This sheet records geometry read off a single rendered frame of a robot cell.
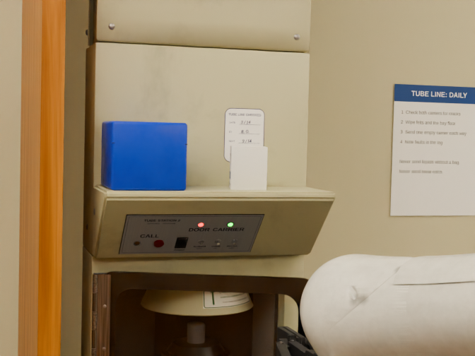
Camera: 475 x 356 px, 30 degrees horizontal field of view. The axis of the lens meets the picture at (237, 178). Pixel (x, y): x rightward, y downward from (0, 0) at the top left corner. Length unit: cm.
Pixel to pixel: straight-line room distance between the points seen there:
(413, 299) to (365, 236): 112
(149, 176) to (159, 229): 9
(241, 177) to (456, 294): 56
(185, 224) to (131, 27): 29
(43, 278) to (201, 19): 43
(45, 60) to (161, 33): 20
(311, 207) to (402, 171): 67
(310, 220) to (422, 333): 54
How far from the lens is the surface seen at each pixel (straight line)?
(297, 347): 114
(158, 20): 128
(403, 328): 76
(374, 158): 186
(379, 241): 188
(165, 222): 120
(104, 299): 127
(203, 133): 129
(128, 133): 116
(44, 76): 116
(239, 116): 130
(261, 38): 132
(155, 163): 116
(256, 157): 122
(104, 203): 116
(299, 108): 133
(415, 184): 190
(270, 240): 127
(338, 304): 80
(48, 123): 116
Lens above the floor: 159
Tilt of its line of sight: 3 degrees down
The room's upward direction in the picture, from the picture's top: 1 degrees clockwise
